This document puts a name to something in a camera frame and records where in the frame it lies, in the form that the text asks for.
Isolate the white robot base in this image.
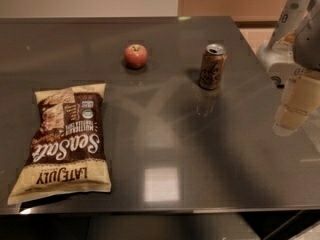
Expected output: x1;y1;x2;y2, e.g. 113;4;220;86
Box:
257;44;305;87

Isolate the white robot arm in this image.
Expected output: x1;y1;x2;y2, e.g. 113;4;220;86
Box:
265;0;320;136

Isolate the brown tortilla chips bag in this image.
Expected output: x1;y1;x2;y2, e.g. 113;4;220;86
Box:
8;83;111;205

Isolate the orange soda can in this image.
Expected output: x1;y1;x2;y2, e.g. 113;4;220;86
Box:
198;43;227;90

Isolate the red apple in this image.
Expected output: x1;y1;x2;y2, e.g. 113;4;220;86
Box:
124;44;148;69

